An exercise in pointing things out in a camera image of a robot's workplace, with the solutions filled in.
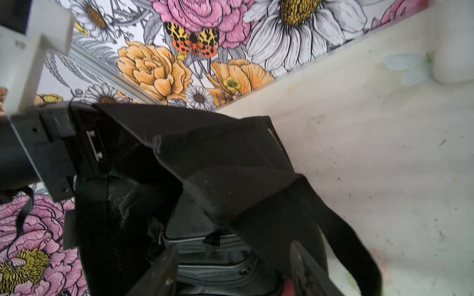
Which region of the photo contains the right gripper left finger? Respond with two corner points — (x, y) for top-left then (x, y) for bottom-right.
(127, 245), (179, 296)

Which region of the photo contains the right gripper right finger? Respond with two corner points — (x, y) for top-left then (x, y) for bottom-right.
(290, 240), (343, 296)

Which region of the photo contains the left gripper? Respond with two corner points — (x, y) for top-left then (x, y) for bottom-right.
(0, 101), (104, 202)

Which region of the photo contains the red ping pong paddle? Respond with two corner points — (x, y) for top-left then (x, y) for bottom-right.
(281, 278), (296, 296)

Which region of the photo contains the black paddle case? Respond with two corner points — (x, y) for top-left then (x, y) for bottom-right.
(160, 192), (284, 296)

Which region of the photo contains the black canvas bag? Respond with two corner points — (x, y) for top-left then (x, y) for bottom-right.
(72, 104), (382, 296)

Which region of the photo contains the blue lid storage box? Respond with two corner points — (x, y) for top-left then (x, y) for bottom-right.
(433, 0), (474, 84)

